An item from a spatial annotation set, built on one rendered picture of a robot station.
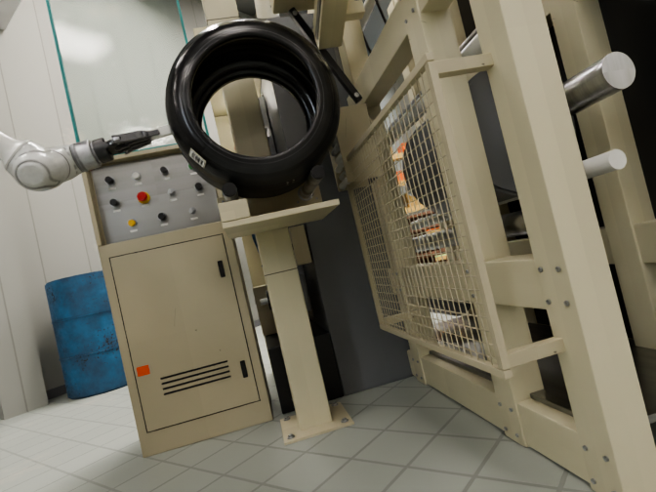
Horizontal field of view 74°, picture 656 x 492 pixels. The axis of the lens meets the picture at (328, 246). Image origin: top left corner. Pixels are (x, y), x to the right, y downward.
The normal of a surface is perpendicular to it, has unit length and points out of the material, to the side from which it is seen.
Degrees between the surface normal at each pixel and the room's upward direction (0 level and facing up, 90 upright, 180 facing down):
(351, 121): 90
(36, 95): 90
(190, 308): 90
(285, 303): 90
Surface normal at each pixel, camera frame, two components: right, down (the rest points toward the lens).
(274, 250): 0.17, -0.07
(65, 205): 0.75, -0.20
